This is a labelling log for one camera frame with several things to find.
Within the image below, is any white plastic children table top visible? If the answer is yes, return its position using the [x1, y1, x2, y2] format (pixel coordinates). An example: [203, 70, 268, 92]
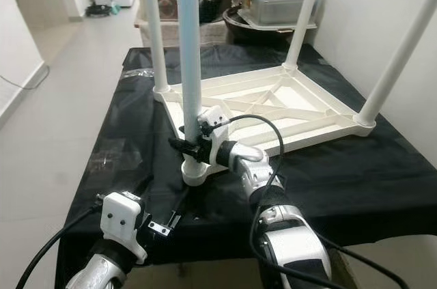
[154, 65, 378, 186]

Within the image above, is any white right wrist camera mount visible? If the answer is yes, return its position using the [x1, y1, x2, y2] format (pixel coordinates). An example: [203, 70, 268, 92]
[198, 106, 231, 165]

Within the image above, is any grey cloth covered ledge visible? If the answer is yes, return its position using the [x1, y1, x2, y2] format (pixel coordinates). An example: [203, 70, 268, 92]
[135, 19, 182, 47]

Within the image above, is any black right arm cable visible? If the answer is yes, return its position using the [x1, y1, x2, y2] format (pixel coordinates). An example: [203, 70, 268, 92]
[222, 113, 410, 289]

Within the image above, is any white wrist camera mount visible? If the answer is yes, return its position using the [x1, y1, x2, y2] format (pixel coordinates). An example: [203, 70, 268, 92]
[100, 191, 150, 266]
[198, 106, 231, 165]

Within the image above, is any clear plastic storage box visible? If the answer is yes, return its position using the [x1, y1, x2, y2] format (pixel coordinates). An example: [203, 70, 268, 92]
[242, 0, 322, 28]

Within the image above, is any black round basin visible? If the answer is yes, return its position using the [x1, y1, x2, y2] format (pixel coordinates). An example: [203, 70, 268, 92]
[224, 8, 315, 45]

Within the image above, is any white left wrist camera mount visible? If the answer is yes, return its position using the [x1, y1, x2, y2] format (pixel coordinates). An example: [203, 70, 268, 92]
[100, 191, 150, 266]

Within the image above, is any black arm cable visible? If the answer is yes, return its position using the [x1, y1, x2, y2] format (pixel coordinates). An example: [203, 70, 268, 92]
[15, 197, 107, 289]
[222, 113, 410, 289]

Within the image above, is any clear plastic wrap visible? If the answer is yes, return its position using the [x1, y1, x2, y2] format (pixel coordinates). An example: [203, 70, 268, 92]
[126, 68, 158, 79]

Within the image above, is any clear tape patch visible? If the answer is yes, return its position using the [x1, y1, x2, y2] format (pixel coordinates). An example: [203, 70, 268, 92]
[89, 140, 134, 170]

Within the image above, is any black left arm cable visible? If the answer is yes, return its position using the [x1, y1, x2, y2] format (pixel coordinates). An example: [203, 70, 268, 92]
[15, 197, 107, 289]

